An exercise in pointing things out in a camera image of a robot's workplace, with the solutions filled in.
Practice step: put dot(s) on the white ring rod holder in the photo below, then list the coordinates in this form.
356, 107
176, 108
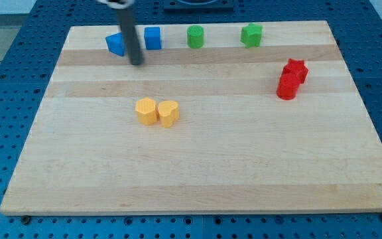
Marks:
118, 4

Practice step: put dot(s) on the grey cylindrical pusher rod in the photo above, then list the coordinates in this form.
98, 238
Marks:
131, 41

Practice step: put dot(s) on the yellow hexagon block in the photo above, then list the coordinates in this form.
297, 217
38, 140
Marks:
146, 110

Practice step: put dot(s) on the yellow heart block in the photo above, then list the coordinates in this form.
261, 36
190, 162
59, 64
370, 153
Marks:
168, 112

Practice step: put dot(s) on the blue triangle block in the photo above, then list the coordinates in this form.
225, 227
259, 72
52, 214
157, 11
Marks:
115, 44

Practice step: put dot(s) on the blue cube block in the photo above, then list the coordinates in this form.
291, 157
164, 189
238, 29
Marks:
152, 38

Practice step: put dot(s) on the green cylinder block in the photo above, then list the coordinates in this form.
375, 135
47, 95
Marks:
195, 36

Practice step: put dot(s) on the green star block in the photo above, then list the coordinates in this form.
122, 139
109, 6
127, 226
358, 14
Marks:
251, 35

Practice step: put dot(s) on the light wooden board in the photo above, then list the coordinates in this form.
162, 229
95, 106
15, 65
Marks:
237, 148

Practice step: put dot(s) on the red cylinder block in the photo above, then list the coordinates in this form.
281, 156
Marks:
288, 86

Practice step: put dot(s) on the red star block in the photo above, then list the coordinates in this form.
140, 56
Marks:
296, 67

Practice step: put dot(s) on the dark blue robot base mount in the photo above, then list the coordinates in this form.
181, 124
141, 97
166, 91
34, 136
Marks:
197, 5

